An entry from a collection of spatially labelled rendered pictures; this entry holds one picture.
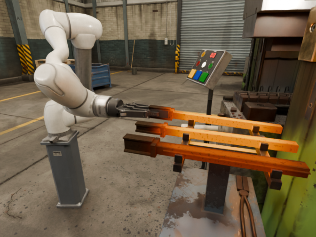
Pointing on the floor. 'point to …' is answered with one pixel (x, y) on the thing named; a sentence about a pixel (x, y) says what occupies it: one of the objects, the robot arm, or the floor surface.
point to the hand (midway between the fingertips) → (160, 112)
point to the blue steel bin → (98, 75)
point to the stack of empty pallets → (45, 62)
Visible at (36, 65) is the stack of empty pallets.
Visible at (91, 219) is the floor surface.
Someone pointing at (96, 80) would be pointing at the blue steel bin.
